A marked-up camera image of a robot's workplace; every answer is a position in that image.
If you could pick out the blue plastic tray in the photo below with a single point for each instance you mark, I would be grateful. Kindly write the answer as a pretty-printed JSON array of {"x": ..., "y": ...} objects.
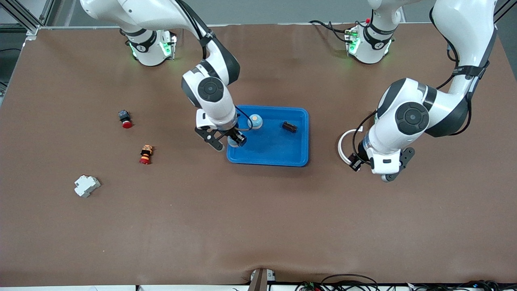
[{"x": 274, "y": 149}]

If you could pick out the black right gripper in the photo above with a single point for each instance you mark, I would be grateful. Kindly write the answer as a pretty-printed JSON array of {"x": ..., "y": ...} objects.
[{"x": 234, "y": 133}]

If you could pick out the dark brown electrolytic capacitor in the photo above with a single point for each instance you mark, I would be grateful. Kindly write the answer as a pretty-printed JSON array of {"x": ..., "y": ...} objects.
[{"x": 289, "y": 127}]

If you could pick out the grey metal table bracket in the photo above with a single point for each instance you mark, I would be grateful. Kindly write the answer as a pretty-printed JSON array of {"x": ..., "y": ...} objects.
[{"x": 260, "y": 281}]

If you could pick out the red orange push button switch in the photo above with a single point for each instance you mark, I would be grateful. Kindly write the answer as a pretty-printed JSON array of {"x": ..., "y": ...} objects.
[{"x": 146, "y": 155}]

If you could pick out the blue call bell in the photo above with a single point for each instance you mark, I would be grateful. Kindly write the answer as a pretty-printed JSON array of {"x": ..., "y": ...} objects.
[
  {"x": 233, "y": 142},
  {"x": 255, "y": 121}
]

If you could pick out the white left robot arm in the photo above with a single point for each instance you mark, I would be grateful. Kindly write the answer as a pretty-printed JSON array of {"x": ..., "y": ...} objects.
[{"x": 383, "y": 137}]

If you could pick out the aluminium frame profile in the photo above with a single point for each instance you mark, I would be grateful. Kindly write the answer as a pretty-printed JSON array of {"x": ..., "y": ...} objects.
[
  {"x": 503, "y": 10},
  {"x": 30, "y": 24}
]

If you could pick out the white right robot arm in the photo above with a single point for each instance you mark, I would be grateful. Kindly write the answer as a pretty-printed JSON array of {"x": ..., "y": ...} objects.
[{"x": 218, "y": 109}]

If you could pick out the red mushroom stop button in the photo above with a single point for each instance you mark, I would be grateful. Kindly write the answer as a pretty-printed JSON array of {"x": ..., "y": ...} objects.
[{"x": 125, "y": 118}]

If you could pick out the brown table mat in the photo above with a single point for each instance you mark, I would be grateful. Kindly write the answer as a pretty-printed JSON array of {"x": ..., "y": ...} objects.
[{"x": 258, "y": 222}]

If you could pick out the white circuit breaker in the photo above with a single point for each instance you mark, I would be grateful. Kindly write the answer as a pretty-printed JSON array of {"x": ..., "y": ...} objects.
[{"x": 85, "y": 186}]

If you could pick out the white table edge rail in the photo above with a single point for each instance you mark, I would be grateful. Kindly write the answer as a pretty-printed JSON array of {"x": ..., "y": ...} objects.
[{"x": 60, "y": 288}]

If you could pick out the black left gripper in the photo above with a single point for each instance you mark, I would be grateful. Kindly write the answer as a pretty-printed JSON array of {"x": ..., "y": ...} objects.
[{"x": 357, "y": 160}]

